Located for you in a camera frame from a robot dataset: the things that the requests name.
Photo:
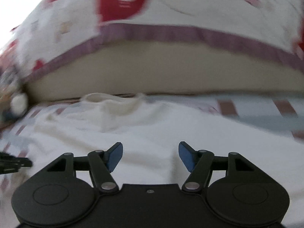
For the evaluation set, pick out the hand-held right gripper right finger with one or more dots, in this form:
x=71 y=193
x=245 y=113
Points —
x=186 y=156

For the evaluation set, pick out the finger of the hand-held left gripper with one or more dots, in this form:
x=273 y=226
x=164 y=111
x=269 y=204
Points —
x=14 y=165

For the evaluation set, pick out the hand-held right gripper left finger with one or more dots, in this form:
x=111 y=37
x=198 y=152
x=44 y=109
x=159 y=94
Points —
x=114 y=156

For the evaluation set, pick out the grey rabbit plush toy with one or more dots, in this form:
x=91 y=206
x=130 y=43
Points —
x=19 y=103

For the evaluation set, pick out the checked floor mat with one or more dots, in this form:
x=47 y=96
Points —
x=249 y=114

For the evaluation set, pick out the bear print bed cover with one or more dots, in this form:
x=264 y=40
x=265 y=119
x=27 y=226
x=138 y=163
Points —
x=190 y=2

